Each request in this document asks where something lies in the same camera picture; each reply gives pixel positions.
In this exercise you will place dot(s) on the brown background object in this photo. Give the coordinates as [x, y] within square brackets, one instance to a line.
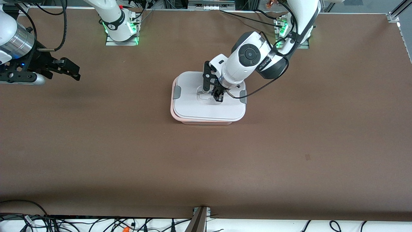
[271, 4]

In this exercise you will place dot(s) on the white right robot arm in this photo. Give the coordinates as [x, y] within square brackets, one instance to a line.
[116, 22]

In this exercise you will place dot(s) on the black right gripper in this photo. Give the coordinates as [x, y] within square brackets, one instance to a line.
[38, 62]

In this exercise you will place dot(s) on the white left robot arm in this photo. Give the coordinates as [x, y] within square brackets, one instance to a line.
[235, 67]

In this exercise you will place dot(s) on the table frame post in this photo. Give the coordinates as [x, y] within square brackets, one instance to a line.
[198, 222]

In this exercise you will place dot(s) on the aluminium corner extrusion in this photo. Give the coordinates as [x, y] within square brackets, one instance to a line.
[394, 16]

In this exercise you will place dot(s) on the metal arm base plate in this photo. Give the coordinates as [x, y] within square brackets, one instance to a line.
[112, 43]
[302, 47]

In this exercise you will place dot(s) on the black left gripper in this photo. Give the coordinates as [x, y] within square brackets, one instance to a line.
[219, 88]

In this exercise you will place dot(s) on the white box lid grey clips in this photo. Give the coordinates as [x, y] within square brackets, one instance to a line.
[193, 109]

